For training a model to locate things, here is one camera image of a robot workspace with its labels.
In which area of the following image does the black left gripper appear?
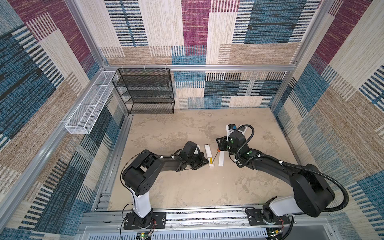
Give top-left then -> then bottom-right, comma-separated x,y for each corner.
186,152 -> 210,170

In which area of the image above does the orange handled screwdriver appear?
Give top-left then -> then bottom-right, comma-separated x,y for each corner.
212,151 -> 219,165

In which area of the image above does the white battery cover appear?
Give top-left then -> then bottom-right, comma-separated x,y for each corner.
218,151 -> 226,167

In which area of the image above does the white remote with grey screen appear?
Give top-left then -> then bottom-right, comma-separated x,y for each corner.
238,125 -> 248,134

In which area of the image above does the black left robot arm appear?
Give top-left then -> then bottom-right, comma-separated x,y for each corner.
120,141 -> 209,219

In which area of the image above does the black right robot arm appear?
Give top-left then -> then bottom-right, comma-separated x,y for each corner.
216,131 -> 335,224

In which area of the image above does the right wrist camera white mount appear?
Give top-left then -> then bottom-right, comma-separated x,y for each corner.
226,124 -> 237,142

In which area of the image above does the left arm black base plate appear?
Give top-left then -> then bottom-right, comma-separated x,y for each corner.
123,211 -> 167,230

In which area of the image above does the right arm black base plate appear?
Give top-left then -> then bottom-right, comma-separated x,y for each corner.
245,207 -> 291,226

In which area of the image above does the black wire mesh shelf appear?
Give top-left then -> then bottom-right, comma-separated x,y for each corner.
112,68 -> 175,114

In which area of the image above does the aluminium front rail frame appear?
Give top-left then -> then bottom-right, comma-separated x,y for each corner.
75,205 -> 342,240

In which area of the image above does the white wire mesh basket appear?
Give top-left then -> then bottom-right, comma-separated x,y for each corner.
65,71 -> 115,135

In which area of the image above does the black corrugated cable conduit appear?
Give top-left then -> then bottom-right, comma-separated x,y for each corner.
234,124 -> 350,213

